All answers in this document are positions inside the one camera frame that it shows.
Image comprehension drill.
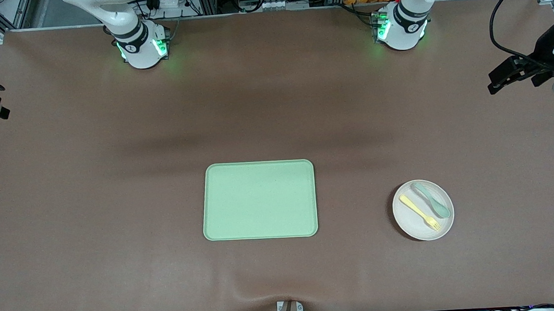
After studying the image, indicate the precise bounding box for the teal green plastic spoon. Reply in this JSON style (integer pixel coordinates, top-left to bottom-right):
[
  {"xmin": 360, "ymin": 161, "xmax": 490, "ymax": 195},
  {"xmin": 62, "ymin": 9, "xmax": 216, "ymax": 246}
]
[{"xmin": 412, "ymin": 179, "xmax": 451, "ymax": 221}]

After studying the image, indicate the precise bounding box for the yellow plastic fork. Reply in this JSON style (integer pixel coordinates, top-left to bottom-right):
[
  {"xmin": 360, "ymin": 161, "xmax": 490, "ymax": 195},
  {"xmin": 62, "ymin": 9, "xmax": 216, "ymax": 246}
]
[{"xmin": 399, "ymin": 192, "xmax": 442, "ymax": 234}]

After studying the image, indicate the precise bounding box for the pale pink round plate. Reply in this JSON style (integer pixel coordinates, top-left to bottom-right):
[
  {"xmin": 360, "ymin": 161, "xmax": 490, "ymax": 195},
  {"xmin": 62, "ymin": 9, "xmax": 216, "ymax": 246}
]
[{"xmin": 391, "ymin": 178, "xmax": 456, "ymax": 243}]

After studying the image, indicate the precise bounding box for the brown table mat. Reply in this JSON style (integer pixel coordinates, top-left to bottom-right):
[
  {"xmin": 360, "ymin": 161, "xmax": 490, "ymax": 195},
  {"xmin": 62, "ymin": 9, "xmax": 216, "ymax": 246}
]
[{"xmin": 0, "ymin": 0, "xmax": 554, "ymax": 311}]

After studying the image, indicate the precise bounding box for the white power strip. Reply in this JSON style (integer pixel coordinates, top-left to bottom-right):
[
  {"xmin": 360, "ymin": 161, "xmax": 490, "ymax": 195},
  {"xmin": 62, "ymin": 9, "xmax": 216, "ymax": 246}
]
[{"xmin": 150, "ymin": 0, "xmax": 183, "ymax": 11}]

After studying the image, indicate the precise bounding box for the light green rectangular tray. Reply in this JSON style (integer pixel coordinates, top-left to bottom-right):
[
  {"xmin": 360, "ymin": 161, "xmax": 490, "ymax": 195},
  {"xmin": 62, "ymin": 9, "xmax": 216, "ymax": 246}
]
[{"xmin": 199, "ymin": 157, "xmax": 319, "ymax": 244}]

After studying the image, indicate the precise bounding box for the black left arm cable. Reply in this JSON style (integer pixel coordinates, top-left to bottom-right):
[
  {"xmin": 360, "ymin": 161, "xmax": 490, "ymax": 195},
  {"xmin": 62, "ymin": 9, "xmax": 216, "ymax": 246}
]
[{"xmin": 487, "ymin": 0, "xmax": 554, "ymax": 73}]

